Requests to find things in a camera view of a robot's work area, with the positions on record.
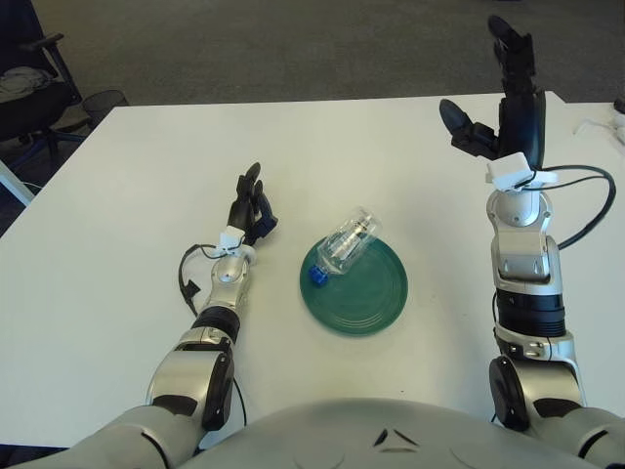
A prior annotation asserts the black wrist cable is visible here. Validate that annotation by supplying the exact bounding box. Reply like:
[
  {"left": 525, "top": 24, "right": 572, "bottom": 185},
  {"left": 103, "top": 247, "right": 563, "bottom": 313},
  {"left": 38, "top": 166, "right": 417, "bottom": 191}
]
[
  {"left": 512, "top": 164, "right": 616, "bottom": 250},
  {"left": 177, "top": 242, "right": 224, "bottom": 319}
]

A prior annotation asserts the black office chair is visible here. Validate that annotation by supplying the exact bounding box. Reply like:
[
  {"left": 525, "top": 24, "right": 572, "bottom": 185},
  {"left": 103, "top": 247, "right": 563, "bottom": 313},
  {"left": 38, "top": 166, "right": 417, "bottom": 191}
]
[{"left": 0, "top": 0, "right": 92, "bottom": 157}]

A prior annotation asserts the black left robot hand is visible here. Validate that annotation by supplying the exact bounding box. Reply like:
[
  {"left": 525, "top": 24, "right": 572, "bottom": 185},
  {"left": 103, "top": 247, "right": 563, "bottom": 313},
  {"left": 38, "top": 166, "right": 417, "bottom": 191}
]
[{"left": 228, "top": 161, "right": 280, "bottom": 247}]

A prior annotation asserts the grey crumpled cloth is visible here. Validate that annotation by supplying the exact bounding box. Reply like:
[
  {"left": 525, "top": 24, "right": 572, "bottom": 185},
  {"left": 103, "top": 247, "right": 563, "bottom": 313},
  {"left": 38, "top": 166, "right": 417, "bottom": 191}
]
[{"left": 0, "top": 67, "right": 54, "bottom": 95}]

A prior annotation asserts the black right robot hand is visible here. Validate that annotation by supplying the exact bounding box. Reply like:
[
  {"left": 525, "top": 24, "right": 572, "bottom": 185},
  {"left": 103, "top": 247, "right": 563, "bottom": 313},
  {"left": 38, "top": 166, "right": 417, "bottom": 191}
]
[{"left": 438, "top": 14, "right": 547, "bottom": 170}]

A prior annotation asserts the white thin strap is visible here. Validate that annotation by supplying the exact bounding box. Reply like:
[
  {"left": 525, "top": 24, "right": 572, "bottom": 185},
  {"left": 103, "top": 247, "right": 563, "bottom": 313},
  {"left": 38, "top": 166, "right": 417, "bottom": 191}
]
[{"left": 571, "top": 118, "right": 619, "bottom": 137}]

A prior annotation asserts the green round plate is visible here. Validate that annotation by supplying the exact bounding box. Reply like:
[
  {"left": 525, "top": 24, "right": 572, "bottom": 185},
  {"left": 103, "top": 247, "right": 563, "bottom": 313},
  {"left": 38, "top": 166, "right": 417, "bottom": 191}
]
[{"left": 300, "top": 232, "right": 411, "bottom": 338}]

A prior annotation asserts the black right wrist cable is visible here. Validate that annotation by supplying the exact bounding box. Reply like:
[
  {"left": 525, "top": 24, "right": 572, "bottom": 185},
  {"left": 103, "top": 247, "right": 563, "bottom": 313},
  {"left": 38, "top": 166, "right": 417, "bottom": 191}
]
[{"left": 512, "top": 164, "right": 616, "bottom": 250}]

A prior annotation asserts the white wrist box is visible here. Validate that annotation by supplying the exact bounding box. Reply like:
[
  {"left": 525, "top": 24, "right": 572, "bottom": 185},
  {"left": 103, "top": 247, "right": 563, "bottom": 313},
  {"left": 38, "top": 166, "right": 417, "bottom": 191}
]
[
  {"left": 218, "top": 227, "right": 245, "bottom": 256},
  {"left": 484, "top": 151, "right": 560, "bottom": 192}
]

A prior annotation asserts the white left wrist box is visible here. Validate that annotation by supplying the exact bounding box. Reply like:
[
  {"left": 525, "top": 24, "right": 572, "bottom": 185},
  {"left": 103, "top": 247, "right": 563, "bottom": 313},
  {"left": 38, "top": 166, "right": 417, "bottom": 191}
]
[{"left": 218, "top": 227, "right": 245, "bottom": 256}]

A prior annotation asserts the clear bottle with blue cap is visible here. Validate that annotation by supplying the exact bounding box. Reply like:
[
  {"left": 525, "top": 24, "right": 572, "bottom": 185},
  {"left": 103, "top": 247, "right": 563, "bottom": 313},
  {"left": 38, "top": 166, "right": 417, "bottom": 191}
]
[{"left": 307, "top": 205, "right": 383, "bottom": 288}]

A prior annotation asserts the grey robot torso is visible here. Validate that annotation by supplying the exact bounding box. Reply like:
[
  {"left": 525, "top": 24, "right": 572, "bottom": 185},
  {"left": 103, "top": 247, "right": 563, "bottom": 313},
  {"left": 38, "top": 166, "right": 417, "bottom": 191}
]
[{"left": 175, "top": 396, "right": 602, "bottom": 469}]

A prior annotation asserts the black mesh wastebasket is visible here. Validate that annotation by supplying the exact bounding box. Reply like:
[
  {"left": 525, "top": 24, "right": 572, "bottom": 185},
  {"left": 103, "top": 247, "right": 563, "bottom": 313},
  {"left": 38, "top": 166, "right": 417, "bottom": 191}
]
[{"left": 80, "top": 90, "right": 129, "bottom": 123}]

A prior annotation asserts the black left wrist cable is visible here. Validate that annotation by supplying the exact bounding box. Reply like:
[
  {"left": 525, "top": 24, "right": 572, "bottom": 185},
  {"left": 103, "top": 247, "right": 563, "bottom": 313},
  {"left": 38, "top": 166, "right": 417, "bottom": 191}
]
[{"left": 177, "top": 242, "right": 224, "bottom": 319}]

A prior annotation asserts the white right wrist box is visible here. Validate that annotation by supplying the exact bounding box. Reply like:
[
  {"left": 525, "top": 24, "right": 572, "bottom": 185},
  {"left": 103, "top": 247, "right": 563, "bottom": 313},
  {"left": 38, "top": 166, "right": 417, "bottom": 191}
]
[{"left": 484, "top": 151, "right": 560, "bottom": 192}]

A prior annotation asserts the white furniture panel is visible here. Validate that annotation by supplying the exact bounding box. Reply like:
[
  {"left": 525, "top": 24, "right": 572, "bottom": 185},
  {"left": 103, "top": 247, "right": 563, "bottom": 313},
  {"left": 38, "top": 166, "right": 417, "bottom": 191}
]
[{"left": 0, "top": 158, "right": 38, "bottom": 205}]

